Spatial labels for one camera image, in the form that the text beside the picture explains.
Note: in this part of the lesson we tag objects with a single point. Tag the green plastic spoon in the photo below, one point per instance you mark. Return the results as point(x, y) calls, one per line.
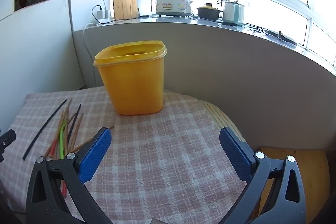
point(61, 142)

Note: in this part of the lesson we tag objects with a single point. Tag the striped beige mat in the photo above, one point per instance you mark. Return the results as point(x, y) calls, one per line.
point(223, 119)

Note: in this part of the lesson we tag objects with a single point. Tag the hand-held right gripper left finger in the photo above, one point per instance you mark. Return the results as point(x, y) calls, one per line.
point(95, 154)

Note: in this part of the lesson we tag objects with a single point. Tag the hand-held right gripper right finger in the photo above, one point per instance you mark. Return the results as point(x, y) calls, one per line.
point(235, 153)

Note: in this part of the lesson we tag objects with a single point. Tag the black chopstick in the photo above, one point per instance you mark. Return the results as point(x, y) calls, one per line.
point(44, 129)
point(74, 121)

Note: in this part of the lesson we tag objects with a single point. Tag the pale green electric kettle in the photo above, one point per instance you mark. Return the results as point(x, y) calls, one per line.
point(231, 12)

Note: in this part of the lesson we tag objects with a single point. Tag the pink checked cloth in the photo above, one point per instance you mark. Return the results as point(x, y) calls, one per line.
point(157, 148)

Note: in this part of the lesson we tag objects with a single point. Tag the dark pot with yellow lid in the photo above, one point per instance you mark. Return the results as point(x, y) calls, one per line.
point(208, 14)

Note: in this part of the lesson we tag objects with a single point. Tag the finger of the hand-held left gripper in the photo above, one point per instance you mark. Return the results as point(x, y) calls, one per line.
point(8, 137)

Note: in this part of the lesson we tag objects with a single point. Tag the white phone charger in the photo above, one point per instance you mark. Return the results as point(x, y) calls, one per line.
point(106, 12)
point(99, 14)

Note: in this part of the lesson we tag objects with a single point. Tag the bunch of brown chopsticks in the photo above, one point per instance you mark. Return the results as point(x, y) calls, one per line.
point(76, 132)

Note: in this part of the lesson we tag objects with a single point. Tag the white floral slow cooker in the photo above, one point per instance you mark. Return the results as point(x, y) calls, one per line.
point(170, 5)

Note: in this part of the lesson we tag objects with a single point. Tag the yellow plastic container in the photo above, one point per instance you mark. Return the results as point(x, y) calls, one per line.
point(134, 82)

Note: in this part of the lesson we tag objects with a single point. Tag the white power strip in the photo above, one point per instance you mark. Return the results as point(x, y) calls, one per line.
point(90, 25)

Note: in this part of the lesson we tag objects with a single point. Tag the white cutting board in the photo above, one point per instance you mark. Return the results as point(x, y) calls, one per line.
point(143, 6)

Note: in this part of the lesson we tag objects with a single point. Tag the grey windowsill counter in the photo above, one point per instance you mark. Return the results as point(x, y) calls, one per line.
point(210, 56)

